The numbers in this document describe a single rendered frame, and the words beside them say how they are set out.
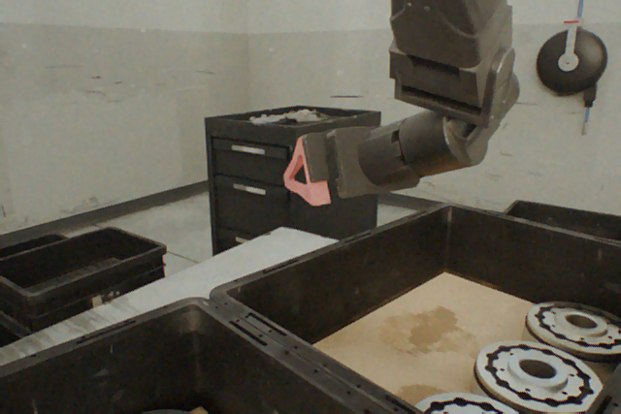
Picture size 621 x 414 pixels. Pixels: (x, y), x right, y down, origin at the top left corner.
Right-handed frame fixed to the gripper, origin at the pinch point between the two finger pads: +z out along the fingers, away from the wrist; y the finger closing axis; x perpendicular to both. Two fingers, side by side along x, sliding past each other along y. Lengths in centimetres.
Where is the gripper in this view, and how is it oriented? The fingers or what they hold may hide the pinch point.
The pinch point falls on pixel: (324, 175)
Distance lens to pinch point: 55.4
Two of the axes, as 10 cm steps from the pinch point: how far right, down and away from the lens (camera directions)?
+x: 1.9, 9.8, -0.5
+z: -5.7, 1.6, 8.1
